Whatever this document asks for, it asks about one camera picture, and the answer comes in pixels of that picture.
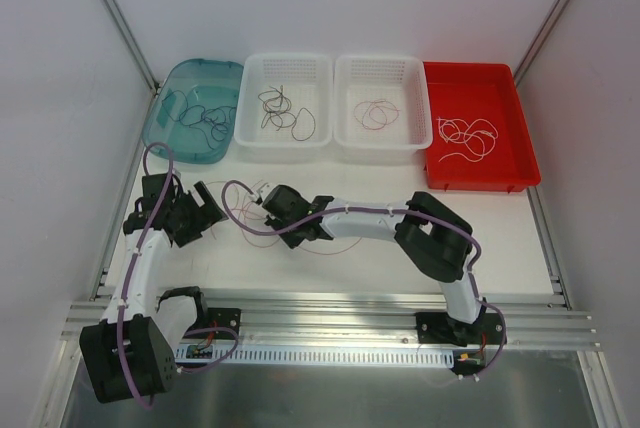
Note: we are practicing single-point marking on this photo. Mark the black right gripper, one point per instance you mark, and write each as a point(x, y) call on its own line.
point(279, 218)

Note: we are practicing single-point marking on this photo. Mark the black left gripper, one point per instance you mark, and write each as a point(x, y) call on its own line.
point(198, 213)

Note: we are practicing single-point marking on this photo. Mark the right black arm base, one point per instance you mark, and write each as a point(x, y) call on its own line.
point(437, 327)

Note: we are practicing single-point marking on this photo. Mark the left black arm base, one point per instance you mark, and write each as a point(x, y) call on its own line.
point(210, 318)

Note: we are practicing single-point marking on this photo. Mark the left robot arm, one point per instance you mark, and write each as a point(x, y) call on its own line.
point(130, 352)

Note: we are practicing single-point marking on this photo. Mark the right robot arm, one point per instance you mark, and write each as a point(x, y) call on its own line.
point(434, 238)

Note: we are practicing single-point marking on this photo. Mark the teal transparent plastic bin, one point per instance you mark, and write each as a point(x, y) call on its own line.
point(193, 115)

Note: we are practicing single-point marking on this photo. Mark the white perforated basket left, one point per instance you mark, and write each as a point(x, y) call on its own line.
point(285, 104)

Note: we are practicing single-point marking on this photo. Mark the white perforated basket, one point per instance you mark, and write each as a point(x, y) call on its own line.
point(382, 107)
point(285, 104)

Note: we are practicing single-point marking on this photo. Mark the white perforated basket right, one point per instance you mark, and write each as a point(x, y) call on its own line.
point(382, 107)

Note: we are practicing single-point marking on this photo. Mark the red plastic tray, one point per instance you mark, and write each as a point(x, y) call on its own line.
point(481, 141)

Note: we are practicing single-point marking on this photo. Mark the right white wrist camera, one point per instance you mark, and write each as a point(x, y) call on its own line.
point(259, 195)

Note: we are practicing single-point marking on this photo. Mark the white slotted cable duct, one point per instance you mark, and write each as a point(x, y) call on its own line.
point(342, 356)

